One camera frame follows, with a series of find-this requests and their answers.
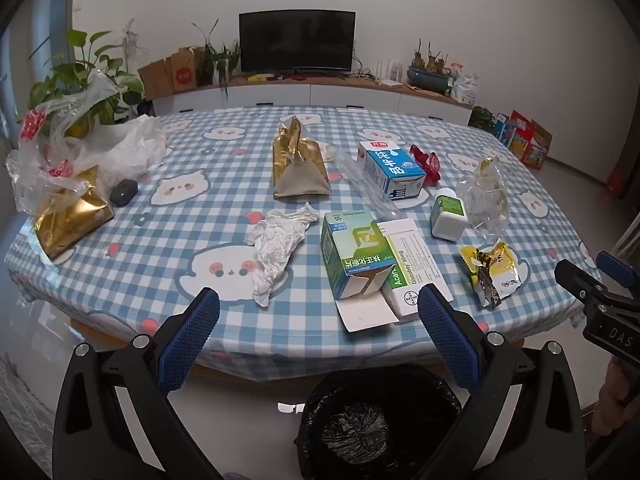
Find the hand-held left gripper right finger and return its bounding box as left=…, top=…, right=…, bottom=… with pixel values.
left=415, top=283, right=586, bottom=480

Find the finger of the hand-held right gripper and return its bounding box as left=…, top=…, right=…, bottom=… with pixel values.
left=596, top=251, right=640, bottom=297
left=554, top=259, right=611, bottom=307

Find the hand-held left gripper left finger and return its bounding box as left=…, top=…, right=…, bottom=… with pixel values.
left=52, top=287, right=226, bottom=480

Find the white medicine box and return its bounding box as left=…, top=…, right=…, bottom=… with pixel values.
left=377, top=219, right=446, bottom=323

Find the yellow snack packet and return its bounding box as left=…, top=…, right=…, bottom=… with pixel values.
left=460, top=241, right=531, bottom=309

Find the white bottle green label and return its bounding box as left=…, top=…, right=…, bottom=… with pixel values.
left=431, top=188, right=470, bottom=241

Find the clear crinkled plastic wrapper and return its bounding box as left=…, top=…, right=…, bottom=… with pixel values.
left=457, top=156, right=511, bottom=248

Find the green medicine box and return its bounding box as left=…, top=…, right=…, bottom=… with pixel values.
left=320, top=211, right=401, bottom=333

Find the white tissue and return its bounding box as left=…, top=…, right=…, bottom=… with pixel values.
left=245, top=202, right=321, bottom=308

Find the black-lined trash bin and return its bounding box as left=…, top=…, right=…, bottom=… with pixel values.
left=294, top=364, right=463, bottom=480

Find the blue white milk carton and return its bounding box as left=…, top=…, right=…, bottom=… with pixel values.
left=358, top=141, right=427, bottom=202

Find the red crinkled wrapper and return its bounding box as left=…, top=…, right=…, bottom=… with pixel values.
left=409, top=144, right=441, bottom=183

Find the clear plastic tube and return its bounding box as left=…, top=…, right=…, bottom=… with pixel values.
left=327, top=143, right=406, bottom=221

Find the gold foil bag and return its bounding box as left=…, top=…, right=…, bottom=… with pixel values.
left=32, top=167, right=116, bottom=263
left=272, top=116, right=333, bottom=201

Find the person's right hand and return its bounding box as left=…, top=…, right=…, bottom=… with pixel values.
left=592, top=360, right=623, bottom=433

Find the blue checked printed tablecloth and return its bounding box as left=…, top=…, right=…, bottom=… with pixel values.
left=4, top=107, right=608, bottom=381

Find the red colourful cardboard box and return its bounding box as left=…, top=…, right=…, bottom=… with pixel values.
left=510, top=110, right=553, bottom=168

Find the dark grey computer mouse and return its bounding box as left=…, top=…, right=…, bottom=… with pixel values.
left=110, top=178, right=139, bottom=207

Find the blue colourful box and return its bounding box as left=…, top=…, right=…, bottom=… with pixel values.
left=494, top=112, right=518, bottom=148

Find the grey patterned rug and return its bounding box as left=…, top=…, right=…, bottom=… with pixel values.
left=0, top=350, right=56, bottom=480

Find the small green floor plant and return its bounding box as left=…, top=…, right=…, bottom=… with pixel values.
left=470, top=106, right=496, bottom=133

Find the white bag on cabinet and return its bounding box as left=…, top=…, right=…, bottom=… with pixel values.
left=452, top=62, right=481, bottom=106

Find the white plastic bags pile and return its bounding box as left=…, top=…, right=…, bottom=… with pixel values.
left=5, top=67, right=131, bottom=213

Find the bonsai in blue pot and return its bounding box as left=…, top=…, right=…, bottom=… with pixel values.
left=406, top=39, right=456, bottom=96

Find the white television cabinet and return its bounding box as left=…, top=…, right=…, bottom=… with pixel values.
left=150, top=72, right=475, bottom=128

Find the plain brown cardboard box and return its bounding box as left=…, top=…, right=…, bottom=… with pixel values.
left=137, top=59, right=176, bottom=101

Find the white router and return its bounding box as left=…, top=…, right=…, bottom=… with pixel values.
left=375, top=59, right=405, bottom=88

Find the brown red-printed paper bag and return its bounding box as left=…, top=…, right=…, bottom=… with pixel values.
left=170, top=47, right=198, bottom=93

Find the slim-leaved potted plant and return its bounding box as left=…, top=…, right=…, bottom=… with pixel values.
left=192, top=19, right=241, bottom=96

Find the large pothos plant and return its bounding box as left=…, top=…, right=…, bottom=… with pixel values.
left=27, top=29, right=146, bottom=136

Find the dry branch decoration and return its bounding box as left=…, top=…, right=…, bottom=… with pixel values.
left=120, top=19, right=143, bottom=73

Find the black television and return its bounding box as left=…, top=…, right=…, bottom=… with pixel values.
left=238, top=10, right=357, bottom=76

